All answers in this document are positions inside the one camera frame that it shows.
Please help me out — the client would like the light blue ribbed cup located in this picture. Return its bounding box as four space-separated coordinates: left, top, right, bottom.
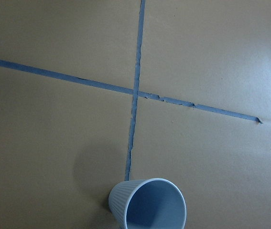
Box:
108 178 187 229

